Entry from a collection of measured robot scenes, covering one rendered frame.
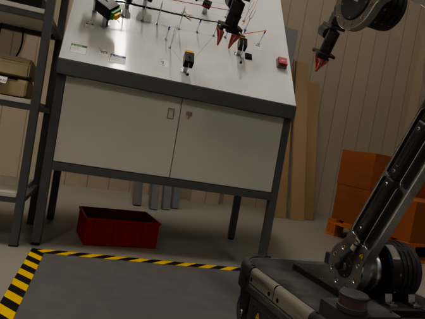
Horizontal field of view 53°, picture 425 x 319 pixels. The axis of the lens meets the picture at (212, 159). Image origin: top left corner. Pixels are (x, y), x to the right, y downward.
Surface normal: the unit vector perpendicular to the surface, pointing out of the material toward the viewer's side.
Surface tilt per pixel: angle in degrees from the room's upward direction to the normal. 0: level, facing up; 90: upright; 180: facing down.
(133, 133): 90
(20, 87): 90
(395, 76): 90
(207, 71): 54
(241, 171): 90
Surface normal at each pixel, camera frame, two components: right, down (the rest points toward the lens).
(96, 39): 0.30, -0.51
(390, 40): 0.36, 0.10
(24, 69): 0.34, -0.22
